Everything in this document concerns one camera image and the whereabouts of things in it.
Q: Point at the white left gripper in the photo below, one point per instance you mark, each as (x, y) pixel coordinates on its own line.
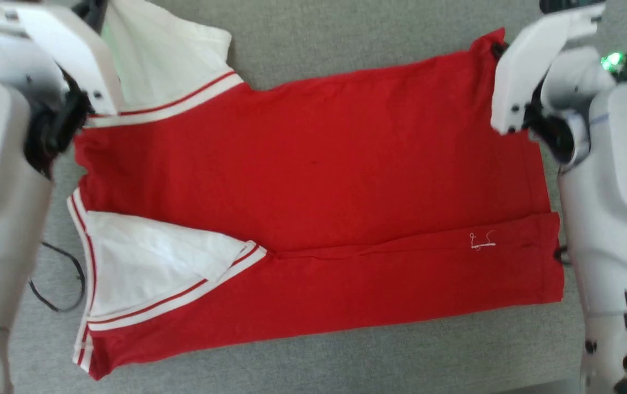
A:
(67, 49)

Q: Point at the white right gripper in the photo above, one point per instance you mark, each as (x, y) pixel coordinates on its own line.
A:
(518, 71)

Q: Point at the red and white Bulls jersey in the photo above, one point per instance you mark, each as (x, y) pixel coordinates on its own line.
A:
(319, 164)

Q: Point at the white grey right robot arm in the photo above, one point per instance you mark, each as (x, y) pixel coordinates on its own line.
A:
(620, 219)

